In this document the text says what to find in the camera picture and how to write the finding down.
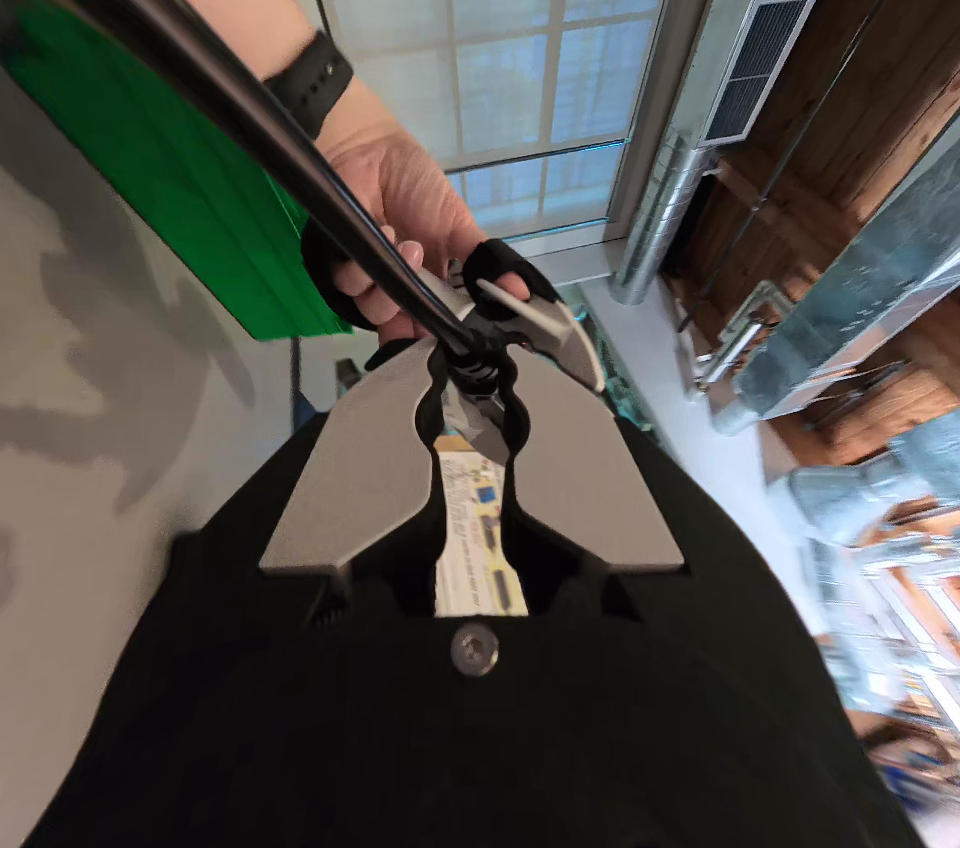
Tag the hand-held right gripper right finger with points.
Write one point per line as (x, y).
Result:
(592, 488)

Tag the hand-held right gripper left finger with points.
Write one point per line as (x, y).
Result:
(360, 481)

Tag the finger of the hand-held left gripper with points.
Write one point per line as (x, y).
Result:
(574, 349)
(480, 421)

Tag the person's left hand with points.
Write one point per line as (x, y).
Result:
(420, 196)

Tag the large paned window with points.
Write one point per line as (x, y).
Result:
(510, 38)

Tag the black wrist watch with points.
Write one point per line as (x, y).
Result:
(315, 80)

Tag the white air vent grille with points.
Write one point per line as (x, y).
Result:
(757, 65)

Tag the green plastic bin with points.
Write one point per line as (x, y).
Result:
(172, 173)

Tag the silver spiral ventilation duct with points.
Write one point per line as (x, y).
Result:
(675, 188)

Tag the galvanized rectangular duct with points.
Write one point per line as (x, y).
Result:
(862, 293)

